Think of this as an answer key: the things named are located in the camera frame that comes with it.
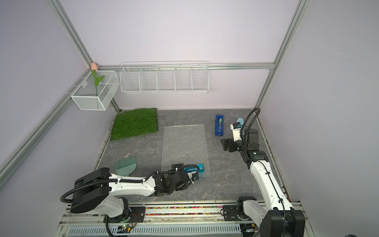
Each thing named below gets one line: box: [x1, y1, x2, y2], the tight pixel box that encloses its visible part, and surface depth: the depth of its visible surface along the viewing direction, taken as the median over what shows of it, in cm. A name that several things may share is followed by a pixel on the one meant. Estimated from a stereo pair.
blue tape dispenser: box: [214, 114, 225, 136], surface depth 107 cm
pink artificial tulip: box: [91, 62, 106, 97], surface depth 92 cm
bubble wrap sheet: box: [160, 123, 211, 178], surface depth 101 cm
